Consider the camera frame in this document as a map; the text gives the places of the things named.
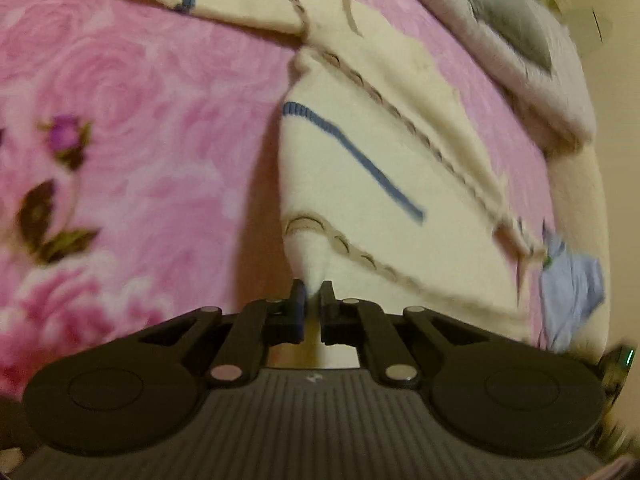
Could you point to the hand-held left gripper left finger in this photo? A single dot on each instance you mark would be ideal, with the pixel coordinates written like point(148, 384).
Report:
point(299, 310)

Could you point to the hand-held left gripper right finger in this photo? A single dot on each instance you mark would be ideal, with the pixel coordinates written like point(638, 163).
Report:
point(326, 312)

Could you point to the cream sweater with blue stripes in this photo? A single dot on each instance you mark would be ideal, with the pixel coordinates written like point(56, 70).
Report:
point(350, 195)

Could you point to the light blue cloth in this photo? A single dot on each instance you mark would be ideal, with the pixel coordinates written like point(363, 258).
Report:
point(570, 285)

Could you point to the cream bed sheet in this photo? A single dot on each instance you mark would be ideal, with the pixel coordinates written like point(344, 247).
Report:
point(580, 195)

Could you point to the pink floral blanket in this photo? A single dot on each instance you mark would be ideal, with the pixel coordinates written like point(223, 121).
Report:
point(130, 160)

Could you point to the grey fluffy duvet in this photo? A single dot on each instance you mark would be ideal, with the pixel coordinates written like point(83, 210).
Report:
point(540, 85)

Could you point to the grey pillow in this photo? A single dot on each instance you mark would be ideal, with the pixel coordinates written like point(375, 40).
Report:
point(510, 15)

